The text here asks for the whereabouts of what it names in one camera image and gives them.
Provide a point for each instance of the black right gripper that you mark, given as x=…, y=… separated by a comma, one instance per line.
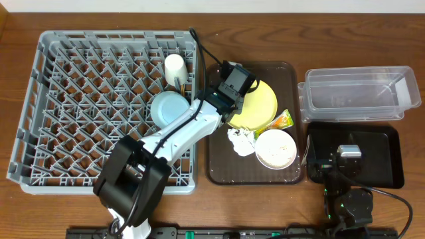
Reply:
x=321, y=165

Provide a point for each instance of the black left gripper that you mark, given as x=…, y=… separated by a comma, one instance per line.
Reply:
x=233, y=108

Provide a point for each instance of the yellow plate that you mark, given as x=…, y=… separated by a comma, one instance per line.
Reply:
x=258, y=110

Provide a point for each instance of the cream cup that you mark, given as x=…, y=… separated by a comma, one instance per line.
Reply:
x=176, y=73

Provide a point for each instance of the light blue bowl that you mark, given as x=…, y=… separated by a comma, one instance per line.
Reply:
x=167, y=107

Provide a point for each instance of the white small plate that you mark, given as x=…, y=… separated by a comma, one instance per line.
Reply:
x=276, y=149

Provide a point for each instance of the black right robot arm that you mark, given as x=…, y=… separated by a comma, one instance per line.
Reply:
x=347, y=208

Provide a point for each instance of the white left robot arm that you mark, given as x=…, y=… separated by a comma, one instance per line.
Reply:
x=134, y=177

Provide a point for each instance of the grey dishwasher rack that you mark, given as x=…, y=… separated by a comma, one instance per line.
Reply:
x=88, y=89

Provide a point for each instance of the black tray bin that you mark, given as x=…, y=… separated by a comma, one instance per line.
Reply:
x=379, y=144

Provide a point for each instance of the Apollo snack wrapper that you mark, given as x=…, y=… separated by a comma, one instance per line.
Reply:
x=283, y=121

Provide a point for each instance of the crumpled white tissue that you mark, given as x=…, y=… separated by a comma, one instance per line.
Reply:
x=243, y=141

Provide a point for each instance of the clear plastic bin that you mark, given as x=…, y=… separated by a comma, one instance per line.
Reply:
x=373, y=93

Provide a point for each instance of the brown serving tray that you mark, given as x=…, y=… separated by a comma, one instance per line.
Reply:
x=225, y=167

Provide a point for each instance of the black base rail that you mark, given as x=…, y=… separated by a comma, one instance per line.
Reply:
x=175, y=233

